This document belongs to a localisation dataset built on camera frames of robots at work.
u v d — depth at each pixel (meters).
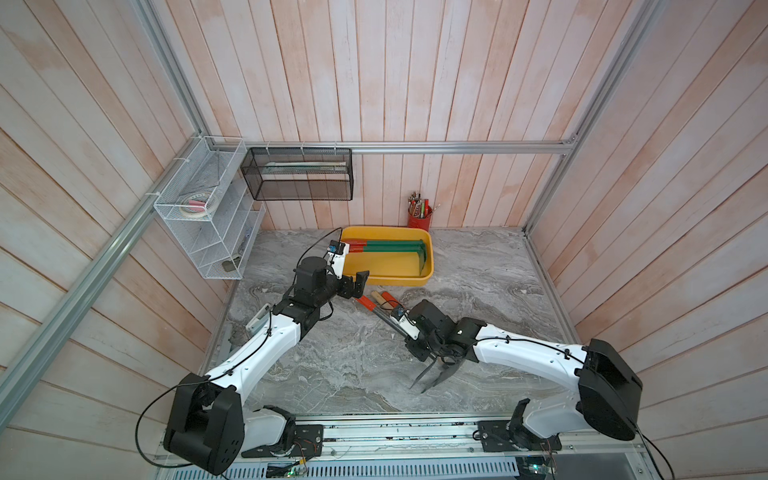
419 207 1.13
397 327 0.73
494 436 0.72
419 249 1.10
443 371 0.81
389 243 1.05
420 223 1.13
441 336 0.62
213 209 0.74
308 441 0.73
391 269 1.06
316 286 0.62
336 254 0.69
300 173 1.01
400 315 0.73
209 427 0.40
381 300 0.99
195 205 0.72
